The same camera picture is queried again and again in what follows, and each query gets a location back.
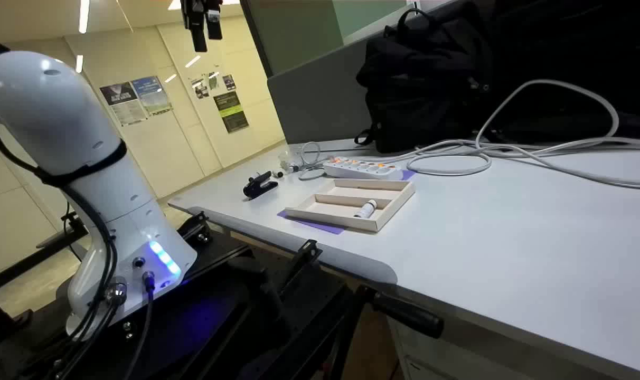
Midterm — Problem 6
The dark wall poster with text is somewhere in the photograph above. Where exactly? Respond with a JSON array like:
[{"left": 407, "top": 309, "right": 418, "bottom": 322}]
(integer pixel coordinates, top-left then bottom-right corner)
[{"left": 97, "top": 81, "right": 149, "bottom": 129}]

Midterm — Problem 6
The white multi-socket power strip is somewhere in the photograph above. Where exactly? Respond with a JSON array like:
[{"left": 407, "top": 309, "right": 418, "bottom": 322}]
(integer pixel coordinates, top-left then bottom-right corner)
[{"left": 321, "top": 154, "right": 402, "bottom": 182}]

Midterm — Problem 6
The light wooden tray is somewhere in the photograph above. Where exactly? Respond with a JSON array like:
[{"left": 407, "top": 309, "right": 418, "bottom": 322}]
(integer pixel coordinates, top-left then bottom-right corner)
[{"left": 282, "top": 177, "right": 418, "bottom": 235}]

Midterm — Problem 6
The black stapler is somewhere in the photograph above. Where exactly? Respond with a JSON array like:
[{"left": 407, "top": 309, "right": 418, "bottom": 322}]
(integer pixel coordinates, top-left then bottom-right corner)
[{"left": 240, "top": 169, "right": 282, "bottom": 201}]

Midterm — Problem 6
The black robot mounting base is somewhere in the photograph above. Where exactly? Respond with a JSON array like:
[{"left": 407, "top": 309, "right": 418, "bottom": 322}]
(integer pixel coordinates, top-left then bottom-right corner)
[{"left": 0, "top": 210, "right": 378, "bottom": 380}]

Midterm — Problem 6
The black backpack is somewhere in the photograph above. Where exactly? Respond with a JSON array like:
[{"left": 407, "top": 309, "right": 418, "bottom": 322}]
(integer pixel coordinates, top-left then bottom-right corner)
[{"left": 352, "top": 7, "right": 499, "bottom": 156}]

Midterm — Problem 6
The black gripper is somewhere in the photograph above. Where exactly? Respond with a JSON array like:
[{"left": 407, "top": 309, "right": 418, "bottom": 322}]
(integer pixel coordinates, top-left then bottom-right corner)
[{"left": 180, "top": 0, "right": 225, "bottom": 55}]

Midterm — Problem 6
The white thick power cable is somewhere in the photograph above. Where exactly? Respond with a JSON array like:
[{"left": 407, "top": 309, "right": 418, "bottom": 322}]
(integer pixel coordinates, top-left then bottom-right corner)
[{"left": 400, "top": 79, "right": 640, "bottom": 192}]

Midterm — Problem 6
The green panel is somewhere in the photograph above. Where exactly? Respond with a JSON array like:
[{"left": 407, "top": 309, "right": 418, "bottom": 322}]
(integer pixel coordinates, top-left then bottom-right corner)
[{"left": 239, "top": 0, "right": 410, "bottom": 81}]

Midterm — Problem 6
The dark bag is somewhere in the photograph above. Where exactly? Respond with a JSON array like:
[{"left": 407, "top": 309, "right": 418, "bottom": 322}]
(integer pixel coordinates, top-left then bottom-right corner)
[{"left": 490, "top": 0, "right": 640, "bottom": 141}]

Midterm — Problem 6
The blue wall poster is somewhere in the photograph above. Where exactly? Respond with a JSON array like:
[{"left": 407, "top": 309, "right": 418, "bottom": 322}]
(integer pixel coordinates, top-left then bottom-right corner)
[{"left": 129, "top": 75, "right": 174, "bottom": 118}]

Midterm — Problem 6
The grey desk partition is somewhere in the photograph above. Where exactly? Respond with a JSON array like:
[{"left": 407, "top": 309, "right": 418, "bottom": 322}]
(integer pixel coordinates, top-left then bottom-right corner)
[{"left": 266, "top": 32, "right": 406, "bottom": 149}]

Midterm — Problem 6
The dark green wall poster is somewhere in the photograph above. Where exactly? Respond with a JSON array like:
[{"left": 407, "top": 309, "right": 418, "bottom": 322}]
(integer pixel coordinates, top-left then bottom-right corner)
[{"left": 211, "top": 89, "right": 250, "bottom": 135}]

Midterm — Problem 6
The black clamp handle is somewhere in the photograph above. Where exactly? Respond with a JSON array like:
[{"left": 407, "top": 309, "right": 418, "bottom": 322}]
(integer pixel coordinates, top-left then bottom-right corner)
[{"left": 362, "top": 286, "right": 448, "bottom": 341}]

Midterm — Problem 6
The white marker pen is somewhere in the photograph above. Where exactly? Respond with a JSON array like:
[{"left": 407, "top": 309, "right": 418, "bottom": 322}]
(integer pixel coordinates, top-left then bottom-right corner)
[{"left": 352, "top": 198, "right": 379, "bottom": 222}]

